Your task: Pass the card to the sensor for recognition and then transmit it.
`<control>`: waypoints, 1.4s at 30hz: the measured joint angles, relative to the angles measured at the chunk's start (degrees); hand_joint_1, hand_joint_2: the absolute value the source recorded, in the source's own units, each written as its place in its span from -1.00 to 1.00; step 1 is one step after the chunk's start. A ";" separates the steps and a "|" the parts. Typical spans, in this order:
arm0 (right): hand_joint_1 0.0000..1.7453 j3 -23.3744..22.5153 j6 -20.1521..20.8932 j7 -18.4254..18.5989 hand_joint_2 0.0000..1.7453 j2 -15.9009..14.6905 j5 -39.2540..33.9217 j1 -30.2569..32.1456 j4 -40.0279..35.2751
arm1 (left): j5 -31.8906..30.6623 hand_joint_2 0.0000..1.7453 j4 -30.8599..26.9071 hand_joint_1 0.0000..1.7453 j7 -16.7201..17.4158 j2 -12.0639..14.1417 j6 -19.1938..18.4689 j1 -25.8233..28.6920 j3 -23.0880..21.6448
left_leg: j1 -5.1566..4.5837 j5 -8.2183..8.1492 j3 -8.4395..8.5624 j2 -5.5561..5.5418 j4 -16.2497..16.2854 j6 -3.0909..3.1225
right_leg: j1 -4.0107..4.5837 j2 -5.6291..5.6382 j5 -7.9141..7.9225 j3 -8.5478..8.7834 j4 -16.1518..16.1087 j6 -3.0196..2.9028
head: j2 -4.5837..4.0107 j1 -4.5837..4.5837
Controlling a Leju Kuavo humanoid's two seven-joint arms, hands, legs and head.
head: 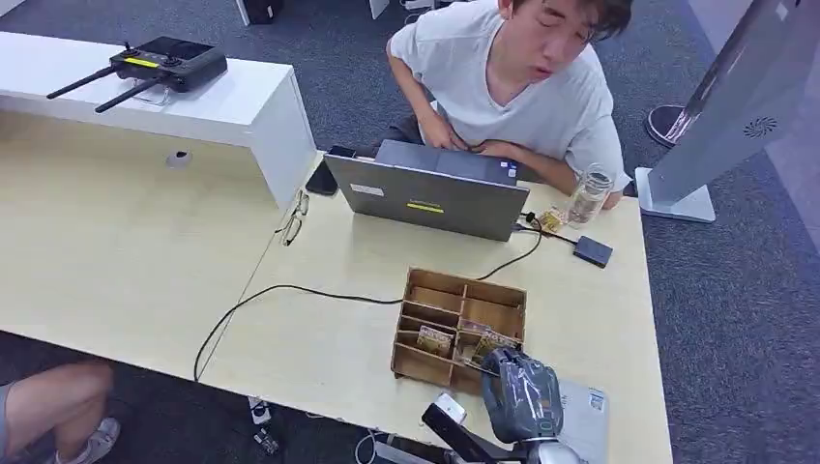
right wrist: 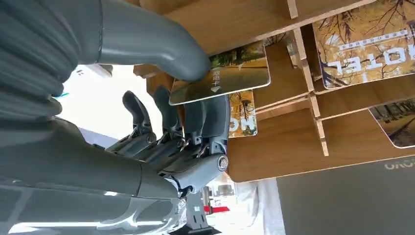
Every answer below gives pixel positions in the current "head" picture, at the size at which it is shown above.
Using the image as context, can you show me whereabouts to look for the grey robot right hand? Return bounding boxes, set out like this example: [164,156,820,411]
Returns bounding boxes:
[480,347,565,445]

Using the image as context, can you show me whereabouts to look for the person's right hand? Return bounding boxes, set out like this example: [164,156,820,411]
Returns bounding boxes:
[416,108,470,153]

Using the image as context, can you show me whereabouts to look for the clear glass jar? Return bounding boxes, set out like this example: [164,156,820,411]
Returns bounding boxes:
[565,162,616,228]

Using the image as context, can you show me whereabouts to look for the small black box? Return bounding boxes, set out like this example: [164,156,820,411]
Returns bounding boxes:
[572,235,614,269]

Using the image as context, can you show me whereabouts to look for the small yellow packet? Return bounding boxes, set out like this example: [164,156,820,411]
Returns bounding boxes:
[537,208,569,234]

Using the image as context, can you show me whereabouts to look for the grey laptop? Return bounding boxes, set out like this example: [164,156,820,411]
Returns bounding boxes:
[323,139,532,244]

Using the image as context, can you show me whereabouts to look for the flat grey device with sticker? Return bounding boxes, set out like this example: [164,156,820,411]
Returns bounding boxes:
[555,379,610,464]

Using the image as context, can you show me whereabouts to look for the person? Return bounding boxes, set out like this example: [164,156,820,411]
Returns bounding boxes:
[386,0,635,212]

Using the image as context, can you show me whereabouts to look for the black round base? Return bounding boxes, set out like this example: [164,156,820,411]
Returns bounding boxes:
[645,103,689,149]

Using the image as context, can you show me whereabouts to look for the wooden card box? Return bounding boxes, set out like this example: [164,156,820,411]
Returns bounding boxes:
[391,267,528,397]

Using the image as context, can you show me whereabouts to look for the black phone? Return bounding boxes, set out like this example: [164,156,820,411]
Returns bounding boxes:
[305,145,359,196]

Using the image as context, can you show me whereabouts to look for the silver kiosk stand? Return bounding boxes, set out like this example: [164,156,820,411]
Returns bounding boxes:
[635,0,820,224]

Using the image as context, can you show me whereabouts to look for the eyeglasses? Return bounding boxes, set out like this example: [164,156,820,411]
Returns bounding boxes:
[275,189,311,247]

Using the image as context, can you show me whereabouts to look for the white desk shelf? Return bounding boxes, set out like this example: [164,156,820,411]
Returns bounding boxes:
[0,30,320,210]

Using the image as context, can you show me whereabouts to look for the black floor box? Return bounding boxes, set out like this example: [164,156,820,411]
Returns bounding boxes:
[237,0,286,25]

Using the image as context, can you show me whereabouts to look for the black plug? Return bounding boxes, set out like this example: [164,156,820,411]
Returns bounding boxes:
[254,427,281,456]

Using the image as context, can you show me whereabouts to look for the black remote controller with antennas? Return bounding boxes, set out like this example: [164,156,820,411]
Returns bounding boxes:
[44,35,228,115]

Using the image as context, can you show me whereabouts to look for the clear plastic stand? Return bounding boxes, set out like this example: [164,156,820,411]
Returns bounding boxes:
[131,83,173,107]

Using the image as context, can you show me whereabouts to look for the grey shoe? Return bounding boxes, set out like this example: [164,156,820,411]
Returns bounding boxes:
[56,417,122,464]

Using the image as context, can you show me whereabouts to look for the seated person's leg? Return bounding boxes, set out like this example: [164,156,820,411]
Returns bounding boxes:
[0,362,117,464]

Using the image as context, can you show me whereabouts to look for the short black cable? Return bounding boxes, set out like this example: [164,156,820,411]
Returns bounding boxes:
[518,211,581,247]

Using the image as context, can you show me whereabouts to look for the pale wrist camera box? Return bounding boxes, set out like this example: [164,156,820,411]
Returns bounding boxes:
[435,391,468,425]

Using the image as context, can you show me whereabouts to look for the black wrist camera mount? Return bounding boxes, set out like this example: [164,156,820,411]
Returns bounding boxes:
[421,403,528,464]

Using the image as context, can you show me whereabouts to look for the white floor cable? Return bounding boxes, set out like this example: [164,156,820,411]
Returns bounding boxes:
[354,430,379,464]

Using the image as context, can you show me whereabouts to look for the long black cable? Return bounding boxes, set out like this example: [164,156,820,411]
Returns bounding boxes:
[192,220,545,384]

